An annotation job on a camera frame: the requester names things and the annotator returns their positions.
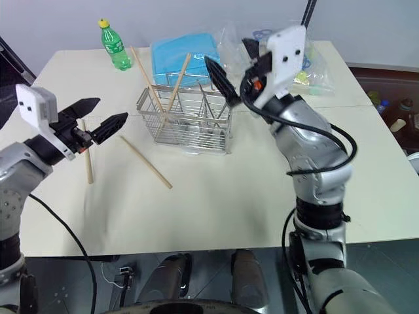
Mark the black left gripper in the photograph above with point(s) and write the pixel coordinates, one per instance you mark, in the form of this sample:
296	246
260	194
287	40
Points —
70	132

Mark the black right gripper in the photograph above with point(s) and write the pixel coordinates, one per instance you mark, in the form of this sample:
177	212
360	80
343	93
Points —
260	67

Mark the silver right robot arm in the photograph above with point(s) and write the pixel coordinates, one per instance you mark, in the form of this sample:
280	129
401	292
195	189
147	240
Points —
314	144

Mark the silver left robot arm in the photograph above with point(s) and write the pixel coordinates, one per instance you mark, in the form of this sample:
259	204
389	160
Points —
13	183

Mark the wooden chopstick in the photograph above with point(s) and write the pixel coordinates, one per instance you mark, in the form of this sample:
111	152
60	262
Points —
181	78
144	73
147	163
88	160

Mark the blue lidded plastic box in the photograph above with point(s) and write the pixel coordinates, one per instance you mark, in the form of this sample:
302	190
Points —
183	55

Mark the green plastic soda bottle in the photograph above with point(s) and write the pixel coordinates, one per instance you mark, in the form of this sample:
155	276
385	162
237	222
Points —
116	49

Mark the clear plastic bag with items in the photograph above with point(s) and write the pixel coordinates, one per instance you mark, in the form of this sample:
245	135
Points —
316	75

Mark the black tripod legs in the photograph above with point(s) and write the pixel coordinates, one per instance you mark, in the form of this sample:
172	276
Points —
308	13

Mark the black slanted stand bar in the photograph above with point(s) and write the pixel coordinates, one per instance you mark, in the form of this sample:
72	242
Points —
14	62

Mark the dark bin with bottles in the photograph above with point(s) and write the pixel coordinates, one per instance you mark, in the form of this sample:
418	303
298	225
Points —
393	98

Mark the small black floor plug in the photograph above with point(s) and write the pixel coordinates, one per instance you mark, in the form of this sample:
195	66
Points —
125	276

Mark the dark rounded robot leg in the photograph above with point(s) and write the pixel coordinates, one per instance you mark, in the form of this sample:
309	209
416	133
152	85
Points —
170	278
248	278

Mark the dark round robot waist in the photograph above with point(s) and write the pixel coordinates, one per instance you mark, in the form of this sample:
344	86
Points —
190	307

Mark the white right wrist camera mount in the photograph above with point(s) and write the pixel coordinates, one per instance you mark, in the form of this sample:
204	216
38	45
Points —
286	49

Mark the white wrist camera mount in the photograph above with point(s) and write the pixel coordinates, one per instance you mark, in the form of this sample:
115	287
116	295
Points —
286	49
34	104

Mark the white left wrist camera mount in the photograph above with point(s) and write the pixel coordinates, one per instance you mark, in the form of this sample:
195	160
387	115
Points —
34	104

